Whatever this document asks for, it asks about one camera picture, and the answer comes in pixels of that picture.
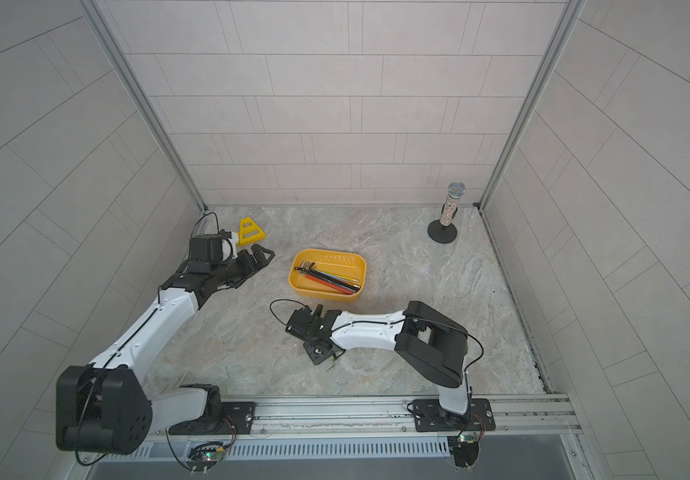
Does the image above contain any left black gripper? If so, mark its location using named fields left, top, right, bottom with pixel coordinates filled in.
left=210, top=244, right=276, bottom=288

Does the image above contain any long black hex key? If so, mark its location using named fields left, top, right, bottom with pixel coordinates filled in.
left=295, top=267, right=361, bottom=295

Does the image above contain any red hex key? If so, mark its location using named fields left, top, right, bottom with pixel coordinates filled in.
left=303, top=274, right=355, bottom=295

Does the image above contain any orange hex key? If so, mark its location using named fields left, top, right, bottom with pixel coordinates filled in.
left=327, top=274, right=361, bottom=289

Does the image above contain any blue hex key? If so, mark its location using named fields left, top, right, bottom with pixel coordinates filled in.
left=321, top=271, right=361, bottom=289

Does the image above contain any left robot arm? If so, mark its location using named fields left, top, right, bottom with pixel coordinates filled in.
left=56, top=235, right=275, bottom=457

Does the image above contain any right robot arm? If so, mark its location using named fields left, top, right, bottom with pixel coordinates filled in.
left=284, top=301, right=486, bottom=434

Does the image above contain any yellow plastic storage box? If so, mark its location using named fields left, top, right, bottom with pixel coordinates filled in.
left=288, top=248, right=367, bottom=302

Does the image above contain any yellow triangular plastic stand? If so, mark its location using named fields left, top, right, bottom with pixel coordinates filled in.
left=237, top=217, right=266, bottom=247

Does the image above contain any glitter microphone on stand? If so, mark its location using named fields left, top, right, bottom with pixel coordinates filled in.
left=427, top=182, right=466, bottom=244

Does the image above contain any left circuit board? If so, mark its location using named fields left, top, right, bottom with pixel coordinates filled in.
left=186, top=441, right=226, bottom=476

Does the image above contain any circuit board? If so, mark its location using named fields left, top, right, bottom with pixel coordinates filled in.
left=447, top=435, right=480, bottom=469
left=186, top=441, right=226, bottom=476

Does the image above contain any right circuit board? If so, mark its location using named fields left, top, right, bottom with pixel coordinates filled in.
left=447, top=435, right=480, bottom=469

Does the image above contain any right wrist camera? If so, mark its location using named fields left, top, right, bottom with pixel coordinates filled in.
left=285, top=305, right=323, bottom=341

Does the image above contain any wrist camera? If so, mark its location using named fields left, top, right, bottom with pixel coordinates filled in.
left=285, top=305, right=323, bottom=341
left=186, top=230, right=237, bottom=273

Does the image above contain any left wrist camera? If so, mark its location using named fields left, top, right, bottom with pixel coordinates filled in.
left=186, top=230, right=237, bottom=273

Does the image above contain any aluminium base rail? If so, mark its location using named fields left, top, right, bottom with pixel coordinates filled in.
left=134, top=393, right=586, bottom=444

